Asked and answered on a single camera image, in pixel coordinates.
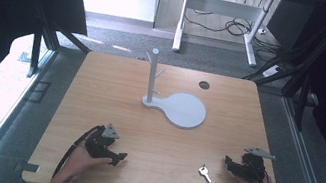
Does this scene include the grey key rack stand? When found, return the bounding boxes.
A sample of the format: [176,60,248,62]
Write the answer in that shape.
[133,46,217,133]

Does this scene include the silver key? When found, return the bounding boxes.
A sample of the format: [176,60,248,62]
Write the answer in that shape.
[196,163,216,183]

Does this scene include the person's left hand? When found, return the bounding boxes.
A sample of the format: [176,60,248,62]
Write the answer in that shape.
[63,141,115,183]

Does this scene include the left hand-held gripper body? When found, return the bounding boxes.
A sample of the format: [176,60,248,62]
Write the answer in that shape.
[82,119,122,162]

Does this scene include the white desk frame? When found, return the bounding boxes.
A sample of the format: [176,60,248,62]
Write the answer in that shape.
[171,0,276,69]

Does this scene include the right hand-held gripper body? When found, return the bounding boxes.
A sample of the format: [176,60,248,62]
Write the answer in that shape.
[233,144,278,183]

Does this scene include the black metal frame strut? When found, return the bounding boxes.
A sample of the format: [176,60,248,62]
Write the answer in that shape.
[19,0,99,89]
[235,0,326,136]

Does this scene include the white power strip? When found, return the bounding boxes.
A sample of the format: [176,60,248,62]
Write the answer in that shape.
[261,63,284,81]

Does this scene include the black floor socket frame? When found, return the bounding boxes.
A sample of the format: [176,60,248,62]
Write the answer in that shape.
[24,78,52,107]

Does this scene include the black floor cables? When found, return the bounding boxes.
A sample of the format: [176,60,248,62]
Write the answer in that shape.
[178,5,288,64]

